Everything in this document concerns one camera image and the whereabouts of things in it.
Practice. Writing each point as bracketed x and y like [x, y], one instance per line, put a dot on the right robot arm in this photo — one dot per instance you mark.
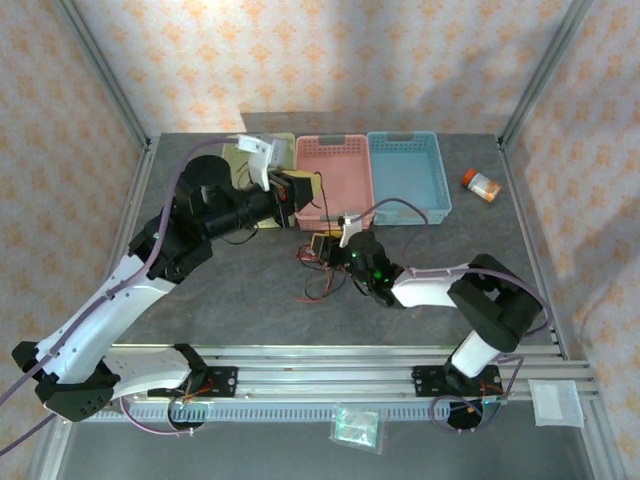
[430, 290]

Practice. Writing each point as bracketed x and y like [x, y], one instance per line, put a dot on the green perforated plastic basket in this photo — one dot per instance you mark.
[230, 150]

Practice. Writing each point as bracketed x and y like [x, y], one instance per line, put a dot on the orange-lidded clear jar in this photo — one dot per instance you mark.
[480, 185]

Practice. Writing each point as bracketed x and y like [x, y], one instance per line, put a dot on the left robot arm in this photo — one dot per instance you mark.
[100, 310]

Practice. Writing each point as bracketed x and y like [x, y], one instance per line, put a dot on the white plastic pouch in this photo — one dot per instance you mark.
[555, 402]

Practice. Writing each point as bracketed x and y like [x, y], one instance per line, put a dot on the blue perforated plastic basket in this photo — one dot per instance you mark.
[410, 175]

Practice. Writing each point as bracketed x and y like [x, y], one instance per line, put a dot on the clear bag with green contents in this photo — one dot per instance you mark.
[356, 427]

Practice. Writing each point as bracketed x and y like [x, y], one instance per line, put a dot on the aluminium corner post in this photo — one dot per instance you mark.
[547, 65]
[100, 65]

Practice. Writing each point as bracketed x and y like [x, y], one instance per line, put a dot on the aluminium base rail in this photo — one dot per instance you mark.
[325, 370]

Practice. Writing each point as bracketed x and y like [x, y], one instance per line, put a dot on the pink perforated plastic basket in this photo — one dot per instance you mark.
[340, 170]

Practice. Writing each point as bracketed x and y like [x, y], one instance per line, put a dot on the aluminium side rail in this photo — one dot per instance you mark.
[134, 200]
[525, 225]

